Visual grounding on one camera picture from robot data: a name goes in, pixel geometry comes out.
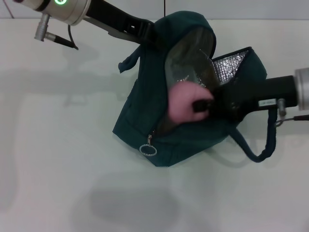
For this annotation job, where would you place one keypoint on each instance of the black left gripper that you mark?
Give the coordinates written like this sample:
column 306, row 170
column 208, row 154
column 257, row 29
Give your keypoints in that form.
column 116, row 17

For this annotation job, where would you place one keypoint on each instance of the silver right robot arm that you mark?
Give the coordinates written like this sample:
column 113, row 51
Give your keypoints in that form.
column 303, row 89

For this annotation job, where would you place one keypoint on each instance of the dark teal fabric lunch bag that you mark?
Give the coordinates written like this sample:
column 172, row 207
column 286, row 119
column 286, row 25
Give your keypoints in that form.
column 193, row 145

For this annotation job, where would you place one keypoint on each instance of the pink peach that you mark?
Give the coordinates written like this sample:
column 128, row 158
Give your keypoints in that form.
column 181, row 101

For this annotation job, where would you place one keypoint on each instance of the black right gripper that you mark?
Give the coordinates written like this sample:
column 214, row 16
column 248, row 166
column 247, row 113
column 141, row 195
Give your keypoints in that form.
column 253, row 96

